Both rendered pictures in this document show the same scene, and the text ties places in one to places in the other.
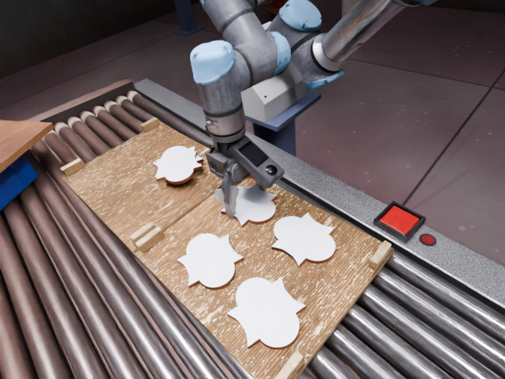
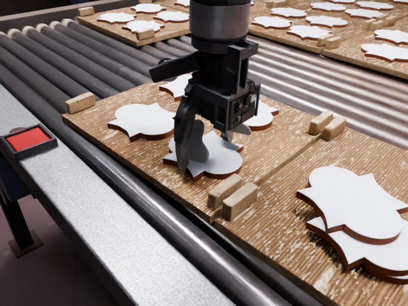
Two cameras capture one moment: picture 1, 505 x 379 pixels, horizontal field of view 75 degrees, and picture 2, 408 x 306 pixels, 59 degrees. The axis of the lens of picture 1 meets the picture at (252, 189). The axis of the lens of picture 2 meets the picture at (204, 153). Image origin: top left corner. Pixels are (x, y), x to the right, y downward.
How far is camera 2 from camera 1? 104 cm
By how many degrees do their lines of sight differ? 102
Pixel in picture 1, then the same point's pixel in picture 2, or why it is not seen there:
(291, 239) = (157, 116)
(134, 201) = (394, 175)
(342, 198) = (70, 175)
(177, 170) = (341, 184)
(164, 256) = (295, 119)
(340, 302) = (132, 91)
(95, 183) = not seen: outside the picture
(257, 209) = not seen: hidden behind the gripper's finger
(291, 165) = (120, 241)
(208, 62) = not seen: outside the picture
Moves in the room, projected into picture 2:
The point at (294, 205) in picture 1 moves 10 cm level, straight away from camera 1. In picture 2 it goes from (141, 153) to (127, 192)
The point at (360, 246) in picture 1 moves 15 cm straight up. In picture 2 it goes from (90, 117) to (75, 40)
